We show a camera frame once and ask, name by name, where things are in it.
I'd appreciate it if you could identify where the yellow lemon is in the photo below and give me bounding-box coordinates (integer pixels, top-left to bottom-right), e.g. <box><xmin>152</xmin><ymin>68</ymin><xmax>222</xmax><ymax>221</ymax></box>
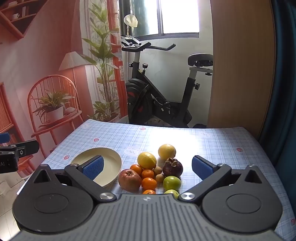
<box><xmin>158</xmin><ymin>144</ymin><xmax>176</xmax><ymax>161</ymax></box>
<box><xmin>137</xmin><ymin>152</ymin><xmax>157</xmax><ymax>169</ymax></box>

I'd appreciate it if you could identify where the red apple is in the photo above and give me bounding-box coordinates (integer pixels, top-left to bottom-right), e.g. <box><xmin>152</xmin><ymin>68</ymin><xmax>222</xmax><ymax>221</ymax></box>
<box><xmin>118</xmin><ymin>169</ymin><xmax>142</xmax><ymax>192</ymax></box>

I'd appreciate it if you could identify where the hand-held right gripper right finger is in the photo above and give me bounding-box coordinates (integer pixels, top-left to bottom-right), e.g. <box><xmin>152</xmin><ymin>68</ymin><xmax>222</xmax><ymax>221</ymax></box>
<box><xmin>180</xmin><ymin>155</ymin><xmax>267</xmax><ymax>202</ymax></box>

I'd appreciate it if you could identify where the wall poster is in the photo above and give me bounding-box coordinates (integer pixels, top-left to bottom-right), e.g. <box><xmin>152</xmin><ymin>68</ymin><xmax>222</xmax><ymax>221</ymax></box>
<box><xmin>0</xmin><ymin>0</ymin><xmax>129</xmax><ymax>176</ymax></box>

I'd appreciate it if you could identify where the black exercise bike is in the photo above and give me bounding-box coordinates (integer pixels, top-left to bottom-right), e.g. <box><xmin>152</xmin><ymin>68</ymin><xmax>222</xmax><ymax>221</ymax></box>
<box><xmin>120</xmin><ymin>35</ymin><xmax>213</xmax><ymax>128</ymax></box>

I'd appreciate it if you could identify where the wooden cabinet panel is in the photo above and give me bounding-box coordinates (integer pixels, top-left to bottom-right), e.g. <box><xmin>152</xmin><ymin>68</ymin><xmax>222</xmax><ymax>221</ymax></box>
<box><xmin>207</xmin><ymin>0</ymin><xmax>278</xmax><ymax>139</ymax></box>

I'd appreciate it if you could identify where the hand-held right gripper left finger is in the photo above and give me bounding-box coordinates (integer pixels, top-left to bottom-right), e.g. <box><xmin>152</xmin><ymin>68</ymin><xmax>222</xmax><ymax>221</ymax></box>
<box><xmin>30</xmin><ymin>155</ymin><xmax>117</xmax><ymax>202</ymax></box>

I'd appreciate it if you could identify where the chrome stand pole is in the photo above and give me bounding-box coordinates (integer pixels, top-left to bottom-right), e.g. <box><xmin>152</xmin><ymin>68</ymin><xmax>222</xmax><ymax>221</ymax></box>
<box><xmin>126</xmin><ymin>25</ymin><xmax>130</xmax><ymax>122</ymax></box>

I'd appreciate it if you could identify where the cream oval bowl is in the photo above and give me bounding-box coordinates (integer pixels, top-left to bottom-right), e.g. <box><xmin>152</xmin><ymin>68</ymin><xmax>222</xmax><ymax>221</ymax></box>
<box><xmin>70</xmin><ymin>148</ymin><xmax>122</xmax><ymax>188</ymax></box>

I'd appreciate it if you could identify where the dark purple mangosteen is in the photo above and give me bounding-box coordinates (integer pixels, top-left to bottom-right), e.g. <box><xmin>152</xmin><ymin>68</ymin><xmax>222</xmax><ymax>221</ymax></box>
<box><xmin>162</xmin><ymin>158</ymin><xmax>184</xmax><ymax>178</ymax></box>

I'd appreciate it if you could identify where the white plastic bag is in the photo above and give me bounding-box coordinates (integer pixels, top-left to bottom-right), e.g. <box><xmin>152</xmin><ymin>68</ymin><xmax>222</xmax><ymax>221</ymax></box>
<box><xmin>124</xmin><ymin>14</ymin><xmax>138</xmax><ymax>28</ymax></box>

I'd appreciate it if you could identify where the green apple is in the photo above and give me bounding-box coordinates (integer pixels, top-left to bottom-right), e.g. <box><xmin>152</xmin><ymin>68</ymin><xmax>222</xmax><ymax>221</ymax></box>
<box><xmin>163</xmin><ymin>176</ymin><xmax>182</xmax><ymax>191</ymax></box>
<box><xmin>164</xmin><ymin>189</ymin><xmax>180</xmax><ymax>200</ymax></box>

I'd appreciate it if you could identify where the blue plaid printed tablecloth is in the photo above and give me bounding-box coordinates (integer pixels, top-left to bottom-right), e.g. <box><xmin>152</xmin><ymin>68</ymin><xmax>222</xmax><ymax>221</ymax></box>
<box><xmin>16</xmin><ymin>119</ymin><xmax>296</xmax><ymax>239</ymax></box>

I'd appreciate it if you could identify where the dark blue curtain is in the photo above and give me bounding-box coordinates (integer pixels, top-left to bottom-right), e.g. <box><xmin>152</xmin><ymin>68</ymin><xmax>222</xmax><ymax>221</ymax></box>
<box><xmin>258</xmin><ymin>0</ymin><xmax>296</xmax><ymax>165</ymax></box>

